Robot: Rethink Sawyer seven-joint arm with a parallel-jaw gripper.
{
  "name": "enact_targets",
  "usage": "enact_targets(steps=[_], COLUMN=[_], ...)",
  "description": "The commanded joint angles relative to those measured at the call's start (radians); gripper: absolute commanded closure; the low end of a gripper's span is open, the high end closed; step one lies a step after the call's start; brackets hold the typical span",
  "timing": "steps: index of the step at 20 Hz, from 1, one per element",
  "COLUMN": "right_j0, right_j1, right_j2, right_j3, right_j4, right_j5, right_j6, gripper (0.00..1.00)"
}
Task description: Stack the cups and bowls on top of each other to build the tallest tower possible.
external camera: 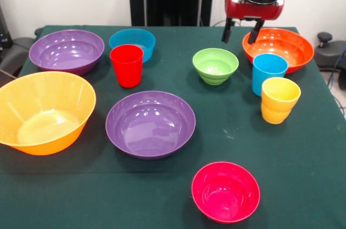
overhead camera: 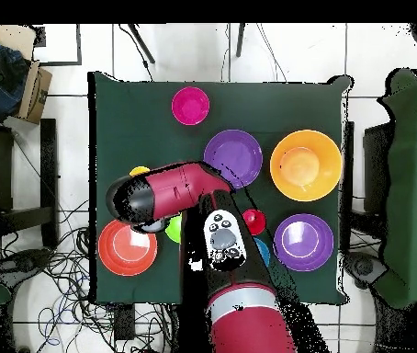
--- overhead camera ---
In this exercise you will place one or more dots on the purple bowl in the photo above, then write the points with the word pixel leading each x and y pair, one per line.
pixel 238 154
pixel 303 242

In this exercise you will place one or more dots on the pink bowl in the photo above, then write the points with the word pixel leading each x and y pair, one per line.
pixel 190 106

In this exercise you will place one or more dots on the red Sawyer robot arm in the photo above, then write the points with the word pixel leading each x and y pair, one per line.
pixel 245 323

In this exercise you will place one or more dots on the green bowl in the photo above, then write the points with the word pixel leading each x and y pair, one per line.
pixel 174 230

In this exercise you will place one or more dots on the red cup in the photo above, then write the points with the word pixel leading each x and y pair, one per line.
pixel 256 220

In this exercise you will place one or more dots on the yellow cup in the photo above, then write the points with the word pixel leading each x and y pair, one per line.
pixel 139 170

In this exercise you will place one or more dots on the blue bowl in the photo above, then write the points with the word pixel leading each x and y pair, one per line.
pixel 264 252

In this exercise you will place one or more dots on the dark green tablecloth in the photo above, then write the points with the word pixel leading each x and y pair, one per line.
pixel 138 128

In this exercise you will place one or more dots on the large yellow bowl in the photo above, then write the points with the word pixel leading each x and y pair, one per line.
pixel 306 165

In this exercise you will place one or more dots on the orange-red bowl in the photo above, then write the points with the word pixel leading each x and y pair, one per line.
pixel 124 253

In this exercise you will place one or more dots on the black stand leg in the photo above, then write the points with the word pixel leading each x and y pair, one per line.
pixel 241 40
pixel 142 44

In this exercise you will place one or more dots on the black wheeled base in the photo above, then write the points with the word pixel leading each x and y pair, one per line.
pixel 364 268
pixel 21 264

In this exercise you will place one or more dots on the cardboard box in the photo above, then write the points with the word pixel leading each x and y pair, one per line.
pixel 34 92

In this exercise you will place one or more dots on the blue clothing pile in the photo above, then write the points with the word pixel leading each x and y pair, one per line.
pixel 4 81

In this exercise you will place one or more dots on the beige cardboard sheet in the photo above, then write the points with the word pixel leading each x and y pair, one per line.
pixel 13 40

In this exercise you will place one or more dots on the black metal frame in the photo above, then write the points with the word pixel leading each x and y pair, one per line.
pixel 375 165
pixel 48 165

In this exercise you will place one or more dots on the white board black frame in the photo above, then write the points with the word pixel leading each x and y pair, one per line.
pixel 58 44

